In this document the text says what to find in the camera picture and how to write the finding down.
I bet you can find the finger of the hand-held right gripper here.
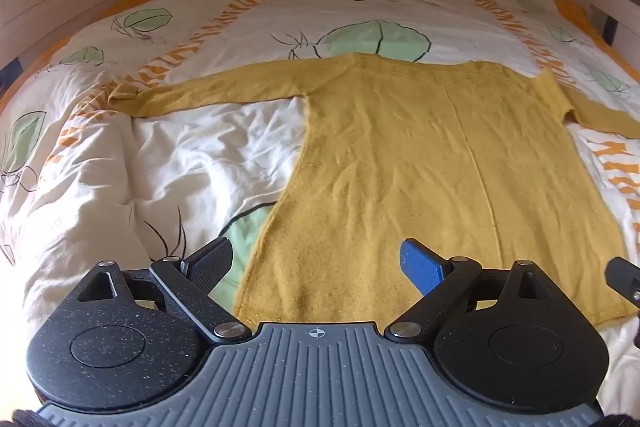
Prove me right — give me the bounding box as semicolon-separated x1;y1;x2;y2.
605;257;640;308

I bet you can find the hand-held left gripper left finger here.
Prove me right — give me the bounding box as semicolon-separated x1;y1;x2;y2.
77;237;252;343

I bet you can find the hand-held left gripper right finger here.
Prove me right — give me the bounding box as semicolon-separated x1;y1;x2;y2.
385;238;556;342

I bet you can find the yellow knit sweater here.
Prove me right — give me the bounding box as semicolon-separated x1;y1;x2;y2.
107;53;640;327

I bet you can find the white leaf print duvet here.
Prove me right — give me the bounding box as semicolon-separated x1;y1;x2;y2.
0;0;640;358

